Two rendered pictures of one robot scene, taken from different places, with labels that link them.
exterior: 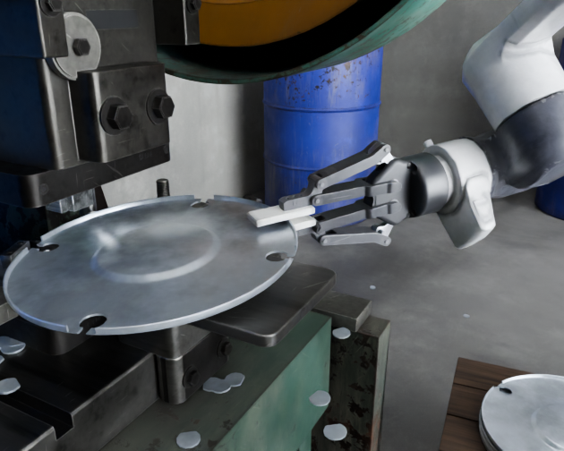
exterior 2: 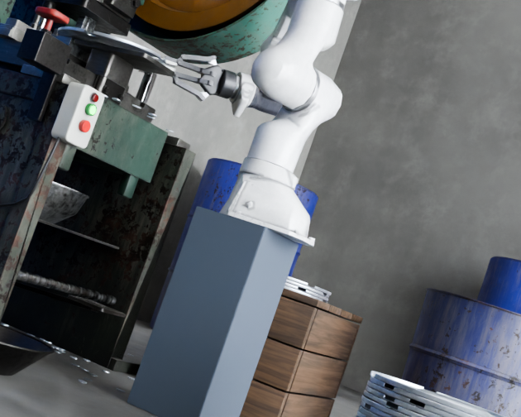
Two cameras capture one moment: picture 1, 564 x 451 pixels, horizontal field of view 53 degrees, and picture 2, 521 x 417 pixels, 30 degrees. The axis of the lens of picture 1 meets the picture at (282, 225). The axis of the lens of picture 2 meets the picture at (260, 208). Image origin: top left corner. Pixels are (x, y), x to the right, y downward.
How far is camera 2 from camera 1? 2.14 m
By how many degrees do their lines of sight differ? 27
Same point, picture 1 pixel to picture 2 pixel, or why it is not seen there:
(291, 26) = (200, 25)
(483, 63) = (265, 45)
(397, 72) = (342, 271)
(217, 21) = (168, 17)
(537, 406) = not seen: hidden behind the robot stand
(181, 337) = (110, 69)
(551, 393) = not seen: hidden behind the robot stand
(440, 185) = (231, 79)
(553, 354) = not seen: outside the picture
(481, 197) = (247, 90)
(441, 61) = (389, 272)
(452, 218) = (235, 101)
